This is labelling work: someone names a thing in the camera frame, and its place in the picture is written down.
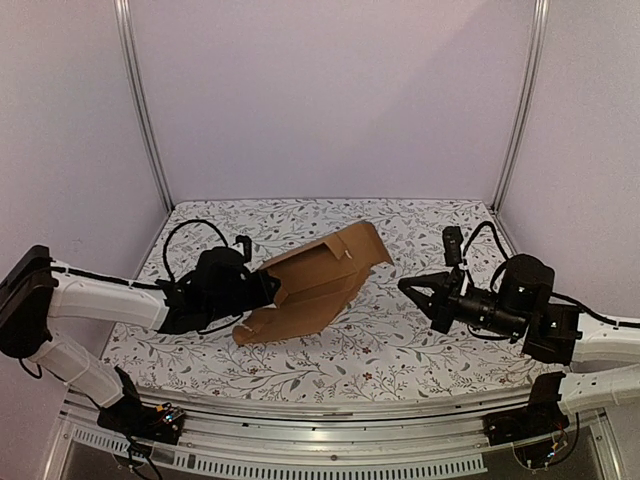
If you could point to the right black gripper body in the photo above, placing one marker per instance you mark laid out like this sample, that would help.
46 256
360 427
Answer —
447 302

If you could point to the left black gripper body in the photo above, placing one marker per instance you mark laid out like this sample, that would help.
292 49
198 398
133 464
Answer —
225 306

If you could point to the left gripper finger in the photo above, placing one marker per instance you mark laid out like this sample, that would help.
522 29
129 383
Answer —
269 283
263 296

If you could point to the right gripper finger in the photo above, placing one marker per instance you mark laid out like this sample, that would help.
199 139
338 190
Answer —
430 298
440 282

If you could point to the brown cardboard box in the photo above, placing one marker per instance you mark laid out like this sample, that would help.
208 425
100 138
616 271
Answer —
318 280

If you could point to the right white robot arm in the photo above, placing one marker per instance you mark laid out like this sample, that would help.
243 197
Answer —
552 329

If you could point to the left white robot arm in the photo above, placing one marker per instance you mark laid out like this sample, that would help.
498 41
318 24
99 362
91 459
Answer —
39 289

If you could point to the floral patterned table mat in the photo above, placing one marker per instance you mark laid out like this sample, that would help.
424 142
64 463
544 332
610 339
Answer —
379 348

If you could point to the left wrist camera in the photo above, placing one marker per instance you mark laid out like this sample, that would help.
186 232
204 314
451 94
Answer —
247 247

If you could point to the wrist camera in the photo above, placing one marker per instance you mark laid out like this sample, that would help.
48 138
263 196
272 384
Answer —
452 241
247 247

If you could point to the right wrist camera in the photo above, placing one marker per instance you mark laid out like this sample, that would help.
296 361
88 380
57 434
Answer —
452 241

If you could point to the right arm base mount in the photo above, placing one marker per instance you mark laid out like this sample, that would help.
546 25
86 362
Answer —
540 416

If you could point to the front aluminium rail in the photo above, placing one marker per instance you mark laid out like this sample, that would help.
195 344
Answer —
253 439

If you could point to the left aluminium frame post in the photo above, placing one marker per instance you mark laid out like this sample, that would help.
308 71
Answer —
124 23

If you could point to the aluminium frame post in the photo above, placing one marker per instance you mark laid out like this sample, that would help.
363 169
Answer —
124 23
533 60

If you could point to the right aluminium frame post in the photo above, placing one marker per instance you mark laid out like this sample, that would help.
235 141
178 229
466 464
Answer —
533 60

